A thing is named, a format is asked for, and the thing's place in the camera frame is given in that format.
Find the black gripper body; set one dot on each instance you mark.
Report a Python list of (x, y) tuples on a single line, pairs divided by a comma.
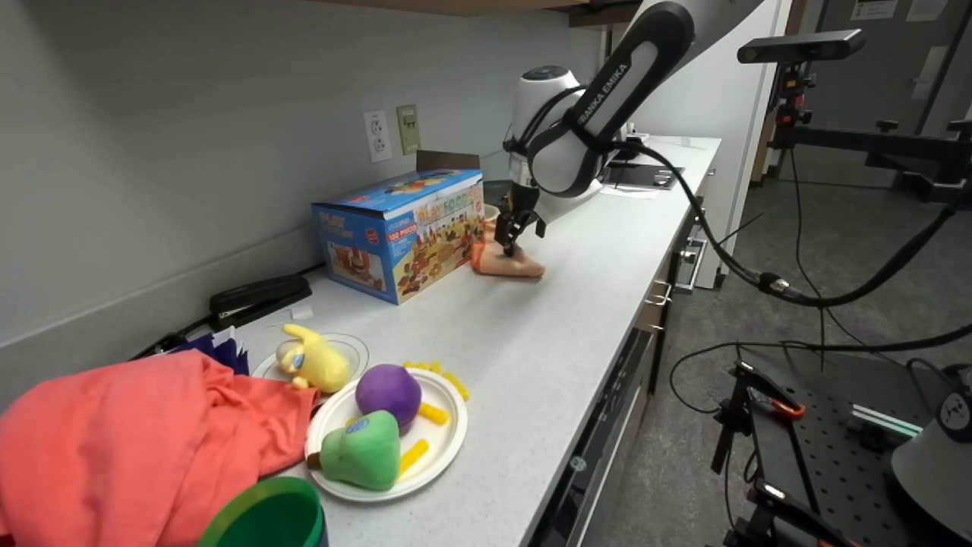
[(522, 203)]

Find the orange cloth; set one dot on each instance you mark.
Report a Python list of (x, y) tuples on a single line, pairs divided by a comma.
[(507, 266)]

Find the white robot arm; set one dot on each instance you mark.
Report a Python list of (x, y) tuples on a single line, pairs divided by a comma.
[(610, 93)]

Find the coral red cloth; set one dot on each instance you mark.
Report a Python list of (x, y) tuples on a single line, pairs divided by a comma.
[(123, 446)]

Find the dark brown flat board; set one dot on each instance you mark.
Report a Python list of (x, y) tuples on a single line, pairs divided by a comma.
[(446, 160)]

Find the colourful toy box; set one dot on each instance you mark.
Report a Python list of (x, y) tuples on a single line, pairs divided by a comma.
[(405, 229)]

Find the yellow felt fry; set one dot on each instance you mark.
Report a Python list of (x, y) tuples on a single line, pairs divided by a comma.
[(446, 379), (434, 414), (416, 458)]

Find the small clear plate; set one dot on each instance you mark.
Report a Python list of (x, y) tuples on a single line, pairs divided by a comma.
[(355, 350)]

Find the purple plush ball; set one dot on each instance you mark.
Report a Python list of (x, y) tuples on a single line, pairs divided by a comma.
[(388, 394)]

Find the white paper plate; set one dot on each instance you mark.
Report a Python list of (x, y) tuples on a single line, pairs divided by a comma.
[(442, 446)]

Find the yellow plush toy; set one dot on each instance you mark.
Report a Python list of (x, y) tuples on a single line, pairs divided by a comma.
[(318, 363)]

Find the black stapler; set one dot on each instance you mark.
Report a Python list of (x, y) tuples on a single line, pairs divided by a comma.
[(261, 297)]

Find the green plush pear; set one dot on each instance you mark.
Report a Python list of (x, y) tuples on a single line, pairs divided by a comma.
[(363, 455)]

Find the black tripod with orange clamp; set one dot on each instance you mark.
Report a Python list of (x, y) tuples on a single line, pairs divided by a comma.
[(755, 405)]

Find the dark blue fabric item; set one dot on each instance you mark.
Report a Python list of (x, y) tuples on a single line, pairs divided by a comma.
[(229, 353)]

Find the green bowl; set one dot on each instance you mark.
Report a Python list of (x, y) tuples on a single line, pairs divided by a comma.
[(270, 512)]

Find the black perforated breadboard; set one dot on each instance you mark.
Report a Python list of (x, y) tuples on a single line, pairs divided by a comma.
[(841, 466)]

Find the teal stick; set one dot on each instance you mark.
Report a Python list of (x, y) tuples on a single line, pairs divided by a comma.
[(884, 420)]

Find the grey round base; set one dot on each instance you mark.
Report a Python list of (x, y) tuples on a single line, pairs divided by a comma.
[(936, 481)]

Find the beige wall switch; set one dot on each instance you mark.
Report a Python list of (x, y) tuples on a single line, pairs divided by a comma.
[(409, 130)]

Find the white wall outlet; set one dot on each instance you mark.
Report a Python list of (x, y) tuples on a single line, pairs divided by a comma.
[(378, 136)]

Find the black depth camera bar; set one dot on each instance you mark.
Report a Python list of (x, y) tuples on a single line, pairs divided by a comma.
[(800, 48)]

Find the black camera boom stand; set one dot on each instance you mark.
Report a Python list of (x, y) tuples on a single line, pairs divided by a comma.
[(861, 142)]

